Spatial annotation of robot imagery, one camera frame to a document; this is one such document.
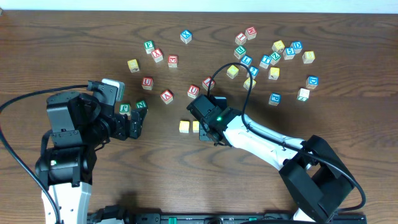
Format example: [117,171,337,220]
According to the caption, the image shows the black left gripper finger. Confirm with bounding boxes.
[138,107,148,120]
[129,110,142,139]

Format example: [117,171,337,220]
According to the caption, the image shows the yellow O block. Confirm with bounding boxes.
[192,121,200,133]

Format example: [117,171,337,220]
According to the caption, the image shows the yellow C block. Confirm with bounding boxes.
[179,121,190,133]

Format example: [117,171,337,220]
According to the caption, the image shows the blue L block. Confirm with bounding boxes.
[240,55,252,68]

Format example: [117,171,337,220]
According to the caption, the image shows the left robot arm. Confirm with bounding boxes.
[35,91,147,223]

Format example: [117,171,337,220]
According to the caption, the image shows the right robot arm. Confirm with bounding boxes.
[187,95,354,223]

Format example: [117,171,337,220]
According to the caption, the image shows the green N block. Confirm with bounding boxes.
[136,100,148,109]

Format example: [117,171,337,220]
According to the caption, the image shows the green J block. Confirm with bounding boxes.
[119,103,131,116]

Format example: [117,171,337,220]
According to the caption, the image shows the red U block left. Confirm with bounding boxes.
[142,77,154,90]

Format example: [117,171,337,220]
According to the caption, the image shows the red u block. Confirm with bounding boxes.
[187,85,200,99]
[142,77,154,90]

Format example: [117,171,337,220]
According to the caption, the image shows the red A block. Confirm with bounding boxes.
[160,90,174,105]

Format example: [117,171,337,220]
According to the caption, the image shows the red U block right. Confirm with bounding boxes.
[187,85,200,99]

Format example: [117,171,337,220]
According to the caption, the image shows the yellow acorn block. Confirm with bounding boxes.
[127,59,140,73]

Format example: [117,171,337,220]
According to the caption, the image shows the red i block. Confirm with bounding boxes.
[235,32,248,45]
[202,77,215,91]

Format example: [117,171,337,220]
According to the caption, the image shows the yellow S block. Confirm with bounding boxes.
[243,78,257,90]

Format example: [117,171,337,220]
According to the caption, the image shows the red Y block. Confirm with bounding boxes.
[150,49,164,63]

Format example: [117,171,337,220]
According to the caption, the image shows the red E block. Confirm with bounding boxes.
[168,55,178,68]

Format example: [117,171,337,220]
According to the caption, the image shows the yellow pineapple block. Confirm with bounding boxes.
[226,65,239,79]

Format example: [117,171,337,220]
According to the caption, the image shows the green F block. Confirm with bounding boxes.
[144,40,155,54]

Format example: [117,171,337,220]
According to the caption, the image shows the blue P block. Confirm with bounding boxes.
[269,93,281,106]

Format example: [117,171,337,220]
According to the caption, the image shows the blue 2 block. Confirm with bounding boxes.
[246,66,259,79]

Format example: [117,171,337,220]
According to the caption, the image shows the green B block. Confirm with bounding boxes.
[234,45,246,59]

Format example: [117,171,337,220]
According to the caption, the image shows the yellow hammer block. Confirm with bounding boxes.
[269,67,280,80]

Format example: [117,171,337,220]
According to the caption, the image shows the blue X block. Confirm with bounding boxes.
[180,30,192,44]

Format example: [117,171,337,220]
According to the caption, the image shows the blue T block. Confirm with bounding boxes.
[259,55,271,69]

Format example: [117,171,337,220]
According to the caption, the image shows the green Z block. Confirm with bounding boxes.
[270,52,281,65]

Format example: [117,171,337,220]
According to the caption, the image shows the green 7 block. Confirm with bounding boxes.
[297,88,310,101]

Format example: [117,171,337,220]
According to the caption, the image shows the red I block far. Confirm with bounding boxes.
[235,32,248,45]

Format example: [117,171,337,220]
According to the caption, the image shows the red M block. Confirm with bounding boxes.
[245,27,257,40]

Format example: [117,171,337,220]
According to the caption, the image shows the yellow far block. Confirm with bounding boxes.
[272,40,285,53]

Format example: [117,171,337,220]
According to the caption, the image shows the blue 5 block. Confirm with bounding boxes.
[283,47,295,60]

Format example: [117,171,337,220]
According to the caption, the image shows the blue D block right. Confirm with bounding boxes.
[305,76,319,90]

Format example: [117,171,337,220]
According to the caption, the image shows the blue d block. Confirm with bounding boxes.
[290,41,303,54]
[305,76,319,90]

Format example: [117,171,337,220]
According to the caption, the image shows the blue D block far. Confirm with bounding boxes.
[290,41,303,54]

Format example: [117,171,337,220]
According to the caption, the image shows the yellow 8 block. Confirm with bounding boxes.
[302,51,315,64]

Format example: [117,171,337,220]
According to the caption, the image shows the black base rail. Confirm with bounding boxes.
[86,204,368,224]

